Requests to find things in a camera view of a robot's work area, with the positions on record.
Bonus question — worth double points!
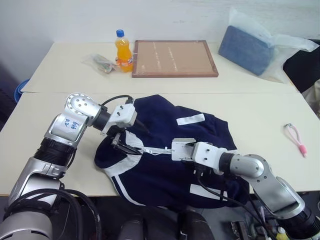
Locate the cork board with wooden frame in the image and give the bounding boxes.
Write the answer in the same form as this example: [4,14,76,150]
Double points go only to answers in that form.
[131,39,220,79]

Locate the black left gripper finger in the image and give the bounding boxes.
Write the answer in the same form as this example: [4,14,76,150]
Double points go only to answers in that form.
[116,142,142,155]
[134,119,151,134]

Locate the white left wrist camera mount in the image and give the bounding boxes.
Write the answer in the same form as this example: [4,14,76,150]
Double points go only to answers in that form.
[101,103,138,136]

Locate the navy jacket with white stripes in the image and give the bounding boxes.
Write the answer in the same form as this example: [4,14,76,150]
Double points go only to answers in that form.
[94,94,251,211]

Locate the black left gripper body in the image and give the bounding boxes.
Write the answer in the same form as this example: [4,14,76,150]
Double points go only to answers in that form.
[109,126,129,149]

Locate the orange soda bottle blue cap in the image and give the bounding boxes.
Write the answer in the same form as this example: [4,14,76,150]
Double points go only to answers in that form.
[114,29,134,74]

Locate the blue bucket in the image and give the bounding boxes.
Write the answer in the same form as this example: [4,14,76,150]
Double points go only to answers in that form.
[13,78,31,103]

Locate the clear bag of colourful items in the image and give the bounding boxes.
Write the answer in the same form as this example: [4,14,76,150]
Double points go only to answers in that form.
[80,52,121,75]

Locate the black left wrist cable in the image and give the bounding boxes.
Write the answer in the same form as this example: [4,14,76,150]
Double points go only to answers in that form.
[101,94,136,108]

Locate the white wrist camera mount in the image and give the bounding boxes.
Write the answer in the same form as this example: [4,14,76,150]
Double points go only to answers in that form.
[101,103,138,136]
[191,141,228,176]

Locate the black cable bundle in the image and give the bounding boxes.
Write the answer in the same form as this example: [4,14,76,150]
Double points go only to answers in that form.
[2,188,103,240]

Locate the blue item in plastic bag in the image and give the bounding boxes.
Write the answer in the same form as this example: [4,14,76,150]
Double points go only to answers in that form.
[217,6,320,84]

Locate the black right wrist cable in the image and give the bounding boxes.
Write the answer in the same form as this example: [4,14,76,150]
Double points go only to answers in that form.
[193,168,272,240]

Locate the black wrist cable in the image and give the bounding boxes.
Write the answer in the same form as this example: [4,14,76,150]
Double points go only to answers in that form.
[193,168,272,240]
[101,94,136,108]

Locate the small yellow bottle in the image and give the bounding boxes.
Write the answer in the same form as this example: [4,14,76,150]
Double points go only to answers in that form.
[274,226,289,240]

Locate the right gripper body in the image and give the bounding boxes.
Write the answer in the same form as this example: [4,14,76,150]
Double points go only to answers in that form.
[171,137,197,163]

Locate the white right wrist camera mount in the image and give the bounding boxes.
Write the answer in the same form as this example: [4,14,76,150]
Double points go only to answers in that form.
[191,141,228,176]

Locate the pink cord with metal clip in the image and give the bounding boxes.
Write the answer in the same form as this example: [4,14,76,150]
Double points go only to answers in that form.
[283,123,308,158]

